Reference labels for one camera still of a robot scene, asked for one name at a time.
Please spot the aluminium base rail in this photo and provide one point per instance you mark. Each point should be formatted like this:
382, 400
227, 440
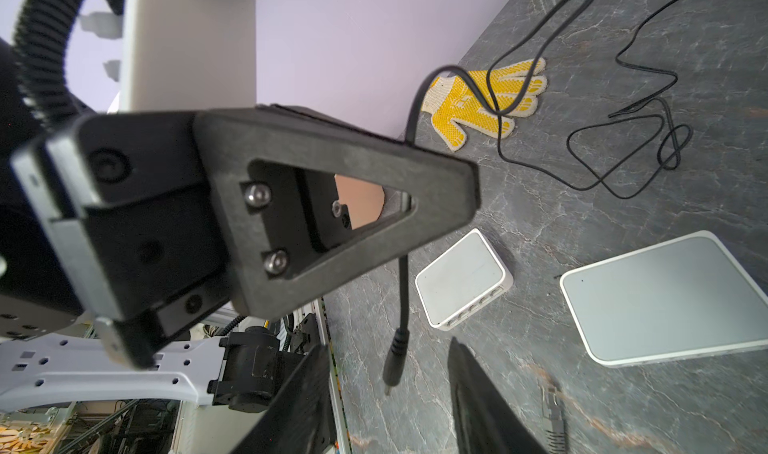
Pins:
338, 419

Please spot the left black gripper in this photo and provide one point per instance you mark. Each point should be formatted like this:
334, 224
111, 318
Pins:
125, 203

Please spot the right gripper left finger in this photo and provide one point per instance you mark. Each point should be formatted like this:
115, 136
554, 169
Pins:
297, 421

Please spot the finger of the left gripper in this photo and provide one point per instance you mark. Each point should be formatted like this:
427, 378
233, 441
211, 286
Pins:
289, 235

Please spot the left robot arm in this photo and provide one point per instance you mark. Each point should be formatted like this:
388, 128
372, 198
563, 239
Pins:
80, 57

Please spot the white network switch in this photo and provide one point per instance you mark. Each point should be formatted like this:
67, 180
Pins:
462, 281
684, 298

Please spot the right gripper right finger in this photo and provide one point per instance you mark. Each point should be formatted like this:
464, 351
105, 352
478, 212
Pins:
483, 420

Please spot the yellow white work glove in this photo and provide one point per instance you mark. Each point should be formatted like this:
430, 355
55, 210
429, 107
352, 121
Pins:
453, 108

